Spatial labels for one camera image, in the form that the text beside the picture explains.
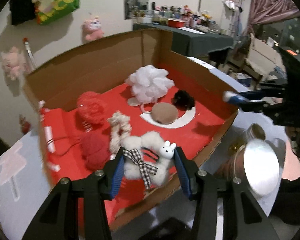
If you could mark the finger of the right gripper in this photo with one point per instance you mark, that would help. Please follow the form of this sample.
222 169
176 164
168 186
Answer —
265 90
258 107

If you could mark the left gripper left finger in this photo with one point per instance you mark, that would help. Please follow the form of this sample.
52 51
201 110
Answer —
57 218

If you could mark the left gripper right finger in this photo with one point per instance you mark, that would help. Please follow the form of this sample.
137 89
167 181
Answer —
243 218

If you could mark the red yarn pompom with cord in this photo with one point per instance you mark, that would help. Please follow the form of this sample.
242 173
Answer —
93 149

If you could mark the black knitted scrunchie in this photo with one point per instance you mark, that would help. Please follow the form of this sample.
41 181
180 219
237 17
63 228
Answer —
183 100

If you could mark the white fluffy bunny scrunchie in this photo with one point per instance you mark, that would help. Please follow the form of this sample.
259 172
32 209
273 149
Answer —
148 158

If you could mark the tan round powder puff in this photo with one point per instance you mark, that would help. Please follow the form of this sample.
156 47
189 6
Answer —
164 113

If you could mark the cream knitted scrunchie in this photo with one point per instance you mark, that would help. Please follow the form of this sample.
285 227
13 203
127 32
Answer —
120 129

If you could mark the coral knitted scrunchie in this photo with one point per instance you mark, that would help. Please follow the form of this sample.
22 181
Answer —
91 108

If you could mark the white mesh bath pouf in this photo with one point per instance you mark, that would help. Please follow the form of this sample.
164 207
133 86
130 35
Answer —
148 84

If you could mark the small plastic jar gold contents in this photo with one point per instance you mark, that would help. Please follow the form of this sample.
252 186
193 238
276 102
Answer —
255 131

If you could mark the pink curtain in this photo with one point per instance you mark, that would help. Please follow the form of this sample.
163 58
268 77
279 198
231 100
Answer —
270 11

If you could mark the green cloth side table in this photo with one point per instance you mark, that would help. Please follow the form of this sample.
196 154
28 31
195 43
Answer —
191 44

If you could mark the red bowl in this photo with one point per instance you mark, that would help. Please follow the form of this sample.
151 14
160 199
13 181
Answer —
175 23

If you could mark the cardboard box red interior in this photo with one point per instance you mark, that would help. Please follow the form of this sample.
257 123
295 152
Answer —
103 66

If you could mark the white stick red tip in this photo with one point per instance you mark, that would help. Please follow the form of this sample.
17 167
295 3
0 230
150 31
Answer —
32 63

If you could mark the green tote bag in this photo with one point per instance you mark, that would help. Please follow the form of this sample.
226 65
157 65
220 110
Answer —
48 11

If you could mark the pink bunny plush on wall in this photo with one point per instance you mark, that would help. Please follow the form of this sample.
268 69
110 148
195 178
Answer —
13 63

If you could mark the pink cat plush on wall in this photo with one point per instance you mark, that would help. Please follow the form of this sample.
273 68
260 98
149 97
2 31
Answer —
92 29

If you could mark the black bag on wall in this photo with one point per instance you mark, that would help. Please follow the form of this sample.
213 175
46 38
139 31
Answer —
21 11

